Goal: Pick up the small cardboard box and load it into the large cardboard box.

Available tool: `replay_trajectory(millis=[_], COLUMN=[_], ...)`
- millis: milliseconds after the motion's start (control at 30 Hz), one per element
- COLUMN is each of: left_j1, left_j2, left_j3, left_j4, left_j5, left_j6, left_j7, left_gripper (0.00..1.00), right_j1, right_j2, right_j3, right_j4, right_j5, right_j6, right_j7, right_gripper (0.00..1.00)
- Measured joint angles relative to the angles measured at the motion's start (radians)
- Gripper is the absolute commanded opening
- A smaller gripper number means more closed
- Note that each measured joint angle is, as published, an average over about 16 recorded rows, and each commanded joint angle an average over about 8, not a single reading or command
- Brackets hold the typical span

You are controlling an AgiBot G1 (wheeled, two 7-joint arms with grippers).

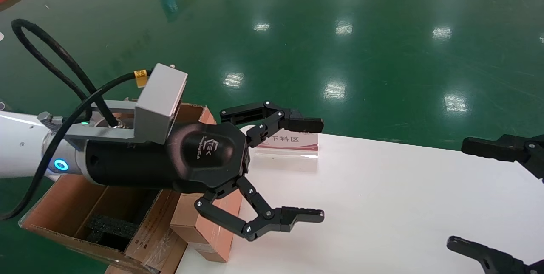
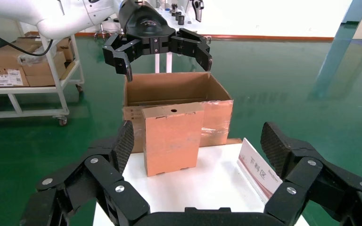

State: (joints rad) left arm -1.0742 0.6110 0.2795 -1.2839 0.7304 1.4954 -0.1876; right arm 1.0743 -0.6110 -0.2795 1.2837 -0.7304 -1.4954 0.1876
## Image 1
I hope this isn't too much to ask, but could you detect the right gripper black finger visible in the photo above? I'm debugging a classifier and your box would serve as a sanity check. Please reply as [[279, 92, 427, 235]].
[[462, 134, 544, 180], [447, 235, 544, 274]]

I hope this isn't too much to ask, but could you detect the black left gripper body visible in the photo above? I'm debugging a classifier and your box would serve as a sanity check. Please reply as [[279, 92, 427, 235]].
[[83, 121, 251, 195]]

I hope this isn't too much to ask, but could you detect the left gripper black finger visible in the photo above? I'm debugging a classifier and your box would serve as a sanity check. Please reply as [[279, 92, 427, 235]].
[[194, 175, 325, 242], [220, 101, 324, 148]]

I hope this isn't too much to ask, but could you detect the small cardboard box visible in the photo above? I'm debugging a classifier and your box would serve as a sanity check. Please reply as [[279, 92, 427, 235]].
[[170, 190, 244, 263]]

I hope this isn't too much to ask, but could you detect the large cardboard box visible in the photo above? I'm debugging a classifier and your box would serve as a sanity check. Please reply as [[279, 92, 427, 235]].
[[19, 102, 251, 274]]

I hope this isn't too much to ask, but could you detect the acrylic sign with Chinese text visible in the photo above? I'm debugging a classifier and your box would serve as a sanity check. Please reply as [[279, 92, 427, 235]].
[[240, 124, 319, 158]]

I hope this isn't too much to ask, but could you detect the black foam insert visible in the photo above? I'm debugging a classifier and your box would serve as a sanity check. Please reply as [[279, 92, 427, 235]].
[[85, 216, 141, 252]]

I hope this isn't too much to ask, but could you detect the black looped cable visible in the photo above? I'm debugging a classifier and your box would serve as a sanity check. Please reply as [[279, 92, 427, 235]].
[[11, 18, 122, 129]]

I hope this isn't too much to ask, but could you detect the black cable with yellow label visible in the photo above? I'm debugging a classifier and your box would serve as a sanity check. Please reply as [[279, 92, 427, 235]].
[[0, 68, 153, 221]]

